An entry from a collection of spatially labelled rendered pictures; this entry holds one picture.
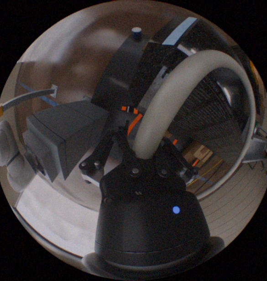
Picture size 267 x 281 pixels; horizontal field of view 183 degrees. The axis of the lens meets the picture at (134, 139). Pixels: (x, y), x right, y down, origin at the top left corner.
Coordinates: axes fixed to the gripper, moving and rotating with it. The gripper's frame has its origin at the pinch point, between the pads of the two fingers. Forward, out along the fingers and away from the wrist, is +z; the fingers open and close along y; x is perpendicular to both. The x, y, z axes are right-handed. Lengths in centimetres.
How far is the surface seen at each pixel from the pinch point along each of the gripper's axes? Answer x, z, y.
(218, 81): 20.0, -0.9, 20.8
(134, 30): 92, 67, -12
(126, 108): -5, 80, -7
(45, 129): -8, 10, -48
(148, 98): 8.3, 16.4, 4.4
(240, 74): 20.7, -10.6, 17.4
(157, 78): 15.4, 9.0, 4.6
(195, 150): -38, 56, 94
